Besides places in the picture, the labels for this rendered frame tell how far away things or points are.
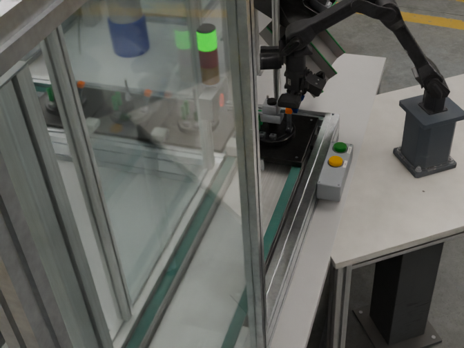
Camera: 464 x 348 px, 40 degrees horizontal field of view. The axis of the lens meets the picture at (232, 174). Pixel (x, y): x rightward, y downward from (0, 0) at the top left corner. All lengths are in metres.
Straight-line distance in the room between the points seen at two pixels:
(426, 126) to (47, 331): 1.54
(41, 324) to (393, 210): 1.52
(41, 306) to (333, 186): 1.41
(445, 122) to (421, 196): 0.23
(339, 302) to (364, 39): 2.97
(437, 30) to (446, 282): 2.35
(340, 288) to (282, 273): 0.32
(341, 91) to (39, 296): 2.02
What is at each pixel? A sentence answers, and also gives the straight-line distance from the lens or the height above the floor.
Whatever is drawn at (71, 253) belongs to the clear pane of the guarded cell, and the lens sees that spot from 0.51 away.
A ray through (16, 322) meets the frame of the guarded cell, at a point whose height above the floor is 1.79.
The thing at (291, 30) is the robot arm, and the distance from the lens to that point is 1.77.
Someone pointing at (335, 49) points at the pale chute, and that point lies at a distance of 2.34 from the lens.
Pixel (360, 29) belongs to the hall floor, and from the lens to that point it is 4.76.
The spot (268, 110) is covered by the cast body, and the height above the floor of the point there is 1.07.
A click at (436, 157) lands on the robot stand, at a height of 0.92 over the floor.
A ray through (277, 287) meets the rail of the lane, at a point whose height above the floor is 0.96.
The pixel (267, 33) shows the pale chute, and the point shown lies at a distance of 2.08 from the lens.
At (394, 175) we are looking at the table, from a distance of 2.03.
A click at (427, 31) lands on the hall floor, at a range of 4.78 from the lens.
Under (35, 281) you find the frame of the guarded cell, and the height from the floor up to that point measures 1.82.
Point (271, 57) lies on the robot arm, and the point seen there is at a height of 1.26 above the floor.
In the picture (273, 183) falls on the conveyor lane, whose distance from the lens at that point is 1.89.
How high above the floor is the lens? 2.14
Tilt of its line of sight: 39 degrees down
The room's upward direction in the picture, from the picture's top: 5 degrees counter-clockwise
